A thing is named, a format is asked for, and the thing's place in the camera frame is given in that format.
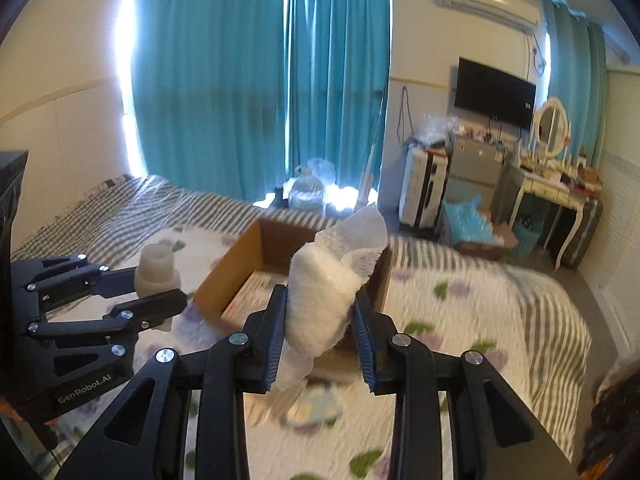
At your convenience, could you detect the teal waste basket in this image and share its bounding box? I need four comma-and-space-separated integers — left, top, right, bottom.
511, 220, 544, 258

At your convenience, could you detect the clear water jug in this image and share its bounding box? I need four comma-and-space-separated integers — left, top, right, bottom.
288, 166, 326, 214

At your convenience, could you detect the white oval vanity mirror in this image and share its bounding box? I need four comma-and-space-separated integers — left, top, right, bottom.
532, 98, 570, 159

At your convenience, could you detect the black wall television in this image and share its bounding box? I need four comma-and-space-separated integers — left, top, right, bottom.
454, 58, 536, 129

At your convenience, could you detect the cream sock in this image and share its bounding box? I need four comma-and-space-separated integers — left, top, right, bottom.
133, 242, 182, 332

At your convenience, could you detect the grey checked bed sheet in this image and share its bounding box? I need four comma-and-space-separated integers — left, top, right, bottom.
12, 176, 591, 456

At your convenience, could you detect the light blue tissue pack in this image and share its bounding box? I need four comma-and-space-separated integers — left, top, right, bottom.
284, 382, 343, 428

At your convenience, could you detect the white sock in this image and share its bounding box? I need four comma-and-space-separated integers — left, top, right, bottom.
274, 205, 388, 391

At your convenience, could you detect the teal window curtain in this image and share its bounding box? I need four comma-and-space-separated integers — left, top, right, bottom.
130, 0, 392, 202

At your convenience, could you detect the white floral quilt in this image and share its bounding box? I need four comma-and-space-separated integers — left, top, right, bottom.
58, 219, 575, 479

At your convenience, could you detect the white dressing table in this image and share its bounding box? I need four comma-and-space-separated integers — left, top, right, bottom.
494, 162, 603, 269

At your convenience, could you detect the white louvred wardrobe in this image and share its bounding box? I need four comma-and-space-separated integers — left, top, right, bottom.
579, 65, 639, 356

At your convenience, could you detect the white suitcase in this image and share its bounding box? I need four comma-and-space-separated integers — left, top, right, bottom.
399, 148, 448, 229

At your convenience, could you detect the brown cardboard box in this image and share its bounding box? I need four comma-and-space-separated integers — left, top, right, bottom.
193, 218, 395, 384

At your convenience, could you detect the white air conditioner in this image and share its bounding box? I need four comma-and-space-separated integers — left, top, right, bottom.
442, 0, 541, 34

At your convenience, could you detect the teal right curtain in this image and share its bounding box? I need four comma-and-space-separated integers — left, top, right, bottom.
542, 0, 608, 166

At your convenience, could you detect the grey mini fridge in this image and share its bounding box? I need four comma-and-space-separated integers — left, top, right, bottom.
445, 136, 504, 209

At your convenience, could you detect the blue plastic bag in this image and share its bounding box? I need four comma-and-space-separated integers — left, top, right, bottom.
444, 195, 501, 245

